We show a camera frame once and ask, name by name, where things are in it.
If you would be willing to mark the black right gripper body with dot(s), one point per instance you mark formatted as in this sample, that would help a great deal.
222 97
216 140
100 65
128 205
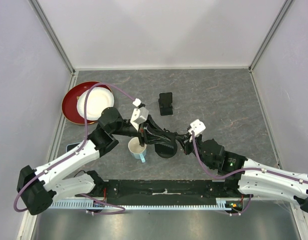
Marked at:
189 147

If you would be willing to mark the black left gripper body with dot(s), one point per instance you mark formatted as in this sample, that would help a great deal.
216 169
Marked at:
143 133

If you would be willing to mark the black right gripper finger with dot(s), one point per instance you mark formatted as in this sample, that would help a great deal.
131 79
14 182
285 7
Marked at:
183 142
178 136

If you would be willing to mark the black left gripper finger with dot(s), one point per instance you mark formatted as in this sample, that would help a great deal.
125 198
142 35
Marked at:
157 133
151 140

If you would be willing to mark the black phone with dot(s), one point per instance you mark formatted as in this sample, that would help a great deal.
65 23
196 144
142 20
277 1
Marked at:
166 138

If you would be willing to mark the black round-base phone holder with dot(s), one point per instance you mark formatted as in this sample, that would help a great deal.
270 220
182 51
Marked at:
166 151

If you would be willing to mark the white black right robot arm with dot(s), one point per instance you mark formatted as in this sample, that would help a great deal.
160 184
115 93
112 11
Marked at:
245 175

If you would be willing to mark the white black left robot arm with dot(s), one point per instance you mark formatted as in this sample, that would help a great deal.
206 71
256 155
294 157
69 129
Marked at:
39 187

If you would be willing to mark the black folding phone stand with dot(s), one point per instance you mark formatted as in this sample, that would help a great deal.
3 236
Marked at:
165 103

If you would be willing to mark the phone in light blue case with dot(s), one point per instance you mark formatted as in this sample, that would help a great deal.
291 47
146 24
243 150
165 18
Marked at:
73 147

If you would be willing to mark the light blue mug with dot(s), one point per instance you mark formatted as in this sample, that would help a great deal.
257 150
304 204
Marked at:
136 150

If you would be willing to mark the white round plate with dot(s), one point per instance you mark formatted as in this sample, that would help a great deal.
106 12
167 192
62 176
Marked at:
99 99

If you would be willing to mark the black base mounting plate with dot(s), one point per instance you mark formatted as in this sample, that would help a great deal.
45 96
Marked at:
144 191

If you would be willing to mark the red round tray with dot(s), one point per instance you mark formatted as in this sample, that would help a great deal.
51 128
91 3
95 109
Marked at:
69 104

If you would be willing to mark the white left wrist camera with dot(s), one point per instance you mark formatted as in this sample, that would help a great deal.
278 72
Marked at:
139 114

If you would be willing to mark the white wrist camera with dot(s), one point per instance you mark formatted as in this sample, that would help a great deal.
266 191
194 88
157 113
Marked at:
196 128
139 114

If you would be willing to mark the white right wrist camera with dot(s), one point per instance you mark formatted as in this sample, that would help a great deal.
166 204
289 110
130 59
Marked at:
196 128

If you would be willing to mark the aluminium frame post left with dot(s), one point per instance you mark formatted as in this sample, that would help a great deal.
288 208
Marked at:
51 33

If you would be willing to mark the aluminium frame post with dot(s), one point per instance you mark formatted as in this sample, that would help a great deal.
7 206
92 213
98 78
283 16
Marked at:
270 34
51 33

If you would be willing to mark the aluminium frame post right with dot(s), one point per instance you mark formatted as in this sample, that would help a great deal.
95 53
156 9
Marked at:
270 34

